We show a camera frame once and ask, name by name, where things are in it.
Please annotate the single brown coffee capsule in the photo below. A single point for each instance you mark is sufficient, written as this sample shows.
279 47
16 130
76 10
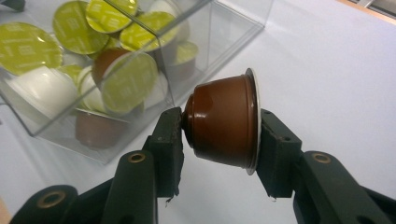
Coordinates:
222 124

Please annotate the clear plastic box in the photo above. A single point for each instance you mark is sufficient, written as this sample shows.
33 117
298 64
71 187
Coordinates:
130 81

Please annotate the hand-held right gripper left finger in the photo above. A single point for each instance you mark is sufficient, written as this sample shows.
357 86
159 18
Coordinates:
165 149

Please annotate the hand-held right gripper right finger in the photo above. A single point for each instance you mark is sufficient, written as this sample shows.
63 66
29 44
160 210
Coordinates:
280 155

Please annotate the wooden table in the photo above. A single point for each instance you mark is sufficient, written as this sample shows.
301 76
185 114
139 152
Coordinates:
370 12

